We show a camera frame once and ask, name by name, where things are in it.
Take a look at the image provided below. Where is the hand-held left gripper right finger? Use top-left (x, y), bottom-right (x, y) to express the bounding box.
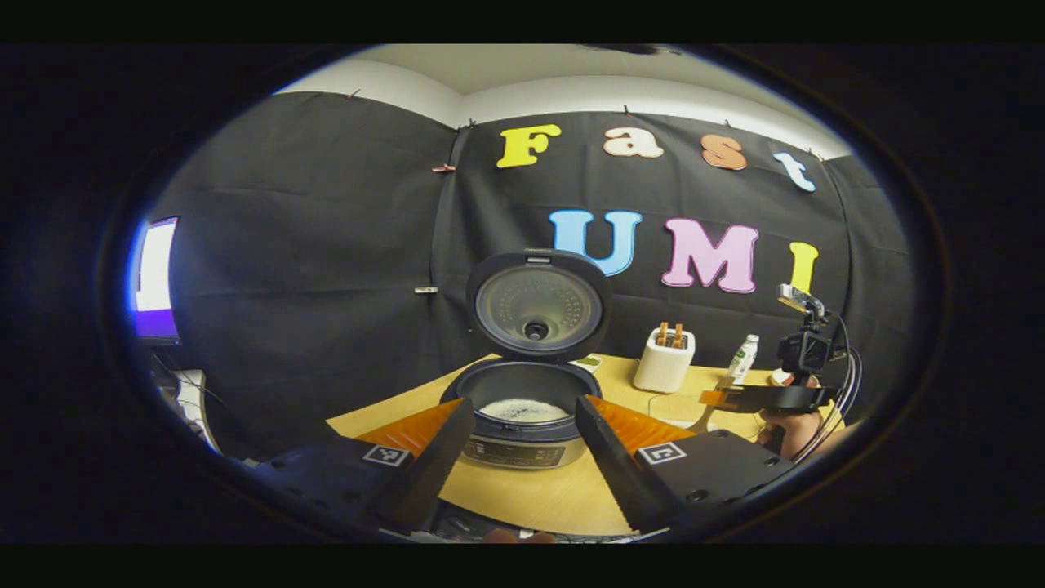
top-left (576, 394), bottom-right (794, 532)

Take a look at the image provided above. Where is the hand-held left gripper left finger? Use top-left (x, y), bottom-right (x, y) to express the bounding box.
top-left (253, 398), bottom-right (476, 536)

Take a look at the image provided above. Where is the clear container of rice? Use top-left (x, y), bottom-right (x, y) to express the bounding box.
top-left (649, 392), bottom-right (719, 430)

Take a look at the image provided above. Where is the dark grey rice cooker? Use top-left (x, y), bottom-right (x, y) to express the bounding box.
top-left (439, 249), bottom-right (611, 470)

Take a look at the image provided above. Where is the white bottle green label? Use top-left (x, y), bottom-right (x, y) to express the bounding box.
top-left (727, 334), bottom-right (760, 385)

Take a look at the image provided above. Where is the white toaster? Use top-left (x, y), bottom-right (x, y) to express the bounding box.
top-left (633, 323), bottom-right (696, 394)

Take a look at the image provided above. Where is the black backdrop cloth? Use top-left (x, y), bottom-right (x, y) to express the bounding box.
top-left (151, 91), bottom-right (911, 458)

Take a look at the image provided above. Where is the computer monitor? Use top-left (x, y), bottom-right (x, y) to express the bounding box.
top-left (131, 216), bottom-right (180, 344)

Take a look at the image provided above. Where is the black cable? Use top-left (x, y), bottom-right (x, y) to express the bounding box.
top-left (804, 313), bottom-right (863, 460)

